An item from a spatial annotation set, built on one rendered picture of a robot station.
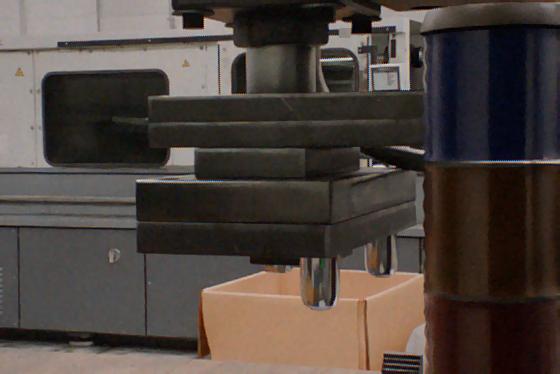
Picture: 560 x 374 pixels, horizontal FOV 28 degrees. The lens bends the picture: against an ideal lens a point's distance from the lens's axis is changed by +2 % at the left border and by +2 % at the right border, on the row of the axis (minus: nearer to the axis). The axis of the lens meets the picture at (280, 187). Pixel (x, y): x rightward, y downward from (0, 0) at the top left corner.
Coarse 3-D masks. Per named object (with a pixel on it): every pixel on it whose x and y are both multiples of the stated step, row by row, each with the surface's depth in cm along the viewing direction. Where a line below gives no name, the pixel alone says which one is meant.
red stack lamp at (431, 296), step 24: (432, 312) 30; (456, 312) 29; (480, 312) 29; (504, 312) 28; (528, 312) 29; (552, 312) 29; (432, 336) 30; (456, 336) 29; (480, 336) 29; (504, 336) 28; (528, 336) 29; (552, 336) 29; (432, 360) 30; (456, 360) 29; (480, 360) 29; (504, 360) 28; (528, 360) 29; (552, 360) 29
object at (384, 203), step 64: (256, 64) 57; (192, 128) 56; (256, 128) 55; (320, 128) 54; (384, 128) 53; (192, 192) 52; (256, 192) 51; (320, 192) 50; (384, 192) 59; (256, 256) 58; (320, 256) 50; (384, 256) 64
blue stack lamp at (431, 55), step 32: (480, 32) 28; (512, 32) 28; (544, 32) 28; (448, 64) 29; (480, 64) 28; (512, 64) 28; (544, 64) 28; (448, 96) 29; (480, 96) 28; (512, 96) 28; (544, 96) 28; (448, 128) 29; (480, 128) 28; (512, 128) 28; (544, 128) 28; (448, 160) 29; (480, 160) 28; (512, 160) 28
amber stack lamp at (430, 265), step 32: (448, 192) 29; (480, 192) 28; (512, 192) 28; (544, 192) 29; (448, 224) 29; (480, 224) 28; (512, 224) 28; (544, 224) 29; (448, 256) 29; (480, 256) 28; (512, 256) 28; (544, 256) 29; (448, 288) 29; (480, 288) 28; (512, 288) 28; (544, 288) 29
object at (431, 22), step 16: (432, 16) 29; (448, 16) 29; (464, 16) 28; (480, 16) 28; (496, 16) 28; (512, 16) 28; (528, 16) 28; (544, 16) 28; (432, 32) 29; (448, 32) 29
